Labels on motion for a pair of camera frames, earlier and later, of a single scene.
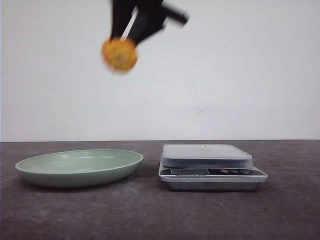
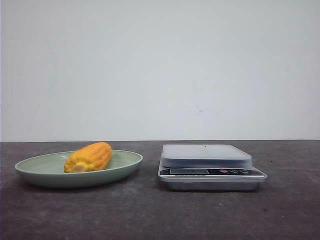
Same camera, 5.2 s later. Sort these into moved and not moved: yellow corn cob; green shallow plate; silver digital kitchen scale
Moved: yellow corn cob
Not moved: silver digital kitchen scale; green shallow plate
